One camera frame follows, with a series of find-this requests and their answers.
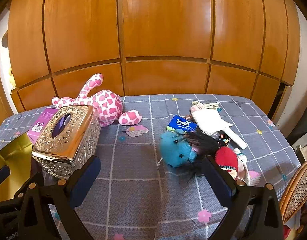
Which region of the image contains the blue plush mouse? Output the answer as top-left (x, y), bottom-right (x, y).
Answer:
top-left (159, 129), bottom-right (197, 168)

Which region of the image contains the white cloth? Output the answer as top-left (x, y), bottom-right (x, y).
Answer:
top-left (190, 101), bottom-right (247, 150)

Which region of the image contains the gold gift box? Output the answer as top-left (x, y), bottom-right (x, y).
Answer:
top-left (0, 133), bottom-right (33, 202)

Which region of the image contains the wicker chair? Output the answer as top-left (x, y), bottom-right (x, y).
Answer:
top-left (279, 161), bottom-right (307, 224)

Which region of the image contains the grey patterned tablecloth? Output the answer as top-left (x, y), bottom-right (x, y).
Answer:
top-left (0, 94), bottom-right (302, 240)

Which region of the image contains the ornate silver tissue box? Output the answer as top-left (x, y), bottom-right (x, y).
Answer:
top-left (32, 105), bottom-right (101, 179)

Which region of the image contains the red and white plush doll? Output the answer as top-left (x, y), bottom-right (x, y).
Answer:
top-left (215, 146), bottom-right (250, 185)

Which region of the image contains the purple tissue pack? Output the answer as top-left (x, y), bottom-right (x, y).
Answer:
top-left (27, 107), bottom-right (59, 145)

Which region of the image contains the black haired doll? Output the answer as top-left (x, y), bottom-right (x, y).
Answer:
top-left (181, 126), bottom-right (230, 179)

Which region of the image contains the pink spotted plush toy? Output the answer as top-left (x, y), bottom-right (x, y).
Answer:
top-left (52, 73), bottom-right (142, 127)

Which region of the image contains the blue Tempo tissue pack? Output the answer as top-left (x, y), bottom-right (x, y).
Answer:
top-left (166, 115), bottom-right (197, 132)

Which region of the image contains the wooden wall cabinet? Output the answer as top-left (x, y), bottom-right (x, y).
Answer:
top-left (8, 0), bottom-right (300, 113)

